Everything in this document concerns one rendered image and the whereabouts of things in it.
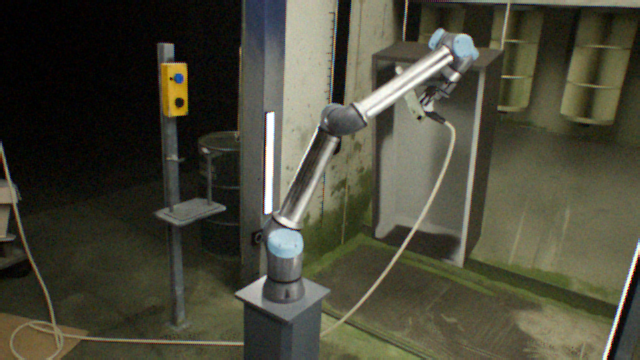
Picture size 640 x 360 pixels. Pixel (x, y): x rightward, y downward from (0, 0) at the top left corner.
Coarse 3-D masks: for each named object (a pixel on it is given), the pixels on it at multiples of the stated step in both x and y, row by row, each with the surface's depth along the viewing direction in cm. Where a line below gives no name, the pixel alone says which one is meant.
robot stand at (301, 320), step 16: (256, 288) 211; (320, 288) 214; (256, 304) 199; (272, 304) 200; (288, 304) 200; (304, 304) 201; (320, 304) 210; (256, 320) 203; (272, 320) 197; (288, 320) 190; (304, 320) 202; (320, 320) 214; (256, 336) 205; (272, 336) 199; (288, 336) 197; (304, 336) 205; (256, 352) 208; (272, 352) 202; (288, 352) 199; (304, 352) 209
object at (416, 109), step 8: (400, 72) 246; (408, 96) 226; (416, 96) 226; (408, 104) 223; (416, 104) 217; (416, 112) 214; (424, 112) 215; (432, 112) 225; (416, 120) 214; (440, 120) 228
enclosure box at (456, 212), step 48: (384, 48) 261; (432, 48) 255; (480, 48) 251; (480, 96) 228; (384, 144) 290; (432, 144) 293; (480, 144) 246; (384, 192) 308; (432, 192) 308; (480, 192) 273; (384, 240) 303; (432, 240) 303
